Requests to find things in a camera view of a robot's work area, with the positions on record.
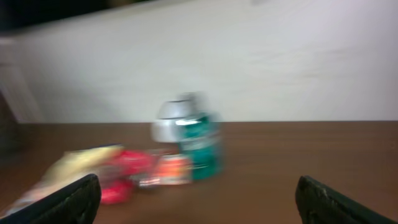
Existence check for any green Listerine mouthwash bottle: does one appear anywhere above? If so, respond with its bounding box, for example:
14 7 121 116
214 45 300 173
176 93 221 180

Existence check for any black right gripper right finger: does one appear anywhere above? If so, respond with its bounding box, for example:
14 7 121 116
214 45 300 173
295 175 397 224

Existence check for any black red triangular packet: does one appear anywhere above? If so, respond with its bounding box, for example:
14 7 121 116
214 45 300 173
129 149 165 189

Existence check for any yellow chips bag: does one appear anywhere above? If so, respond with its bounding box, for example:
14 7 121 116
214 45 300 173
1 144 124 218

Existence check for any small orange snack box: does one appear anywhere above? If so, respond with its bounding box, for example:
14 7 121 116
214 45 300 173
155 154 192 185

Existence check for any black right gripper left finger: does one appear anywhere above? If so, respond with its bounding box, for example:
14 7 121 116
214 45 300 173
1 174 101 224

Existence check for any red snack bag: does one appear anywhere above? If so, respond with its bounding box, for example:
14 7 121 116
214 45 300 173
100 151 153 205

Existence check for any white barcode scanner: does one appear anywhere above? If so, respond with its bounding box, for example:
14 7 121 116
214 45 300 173
151 99 194 143

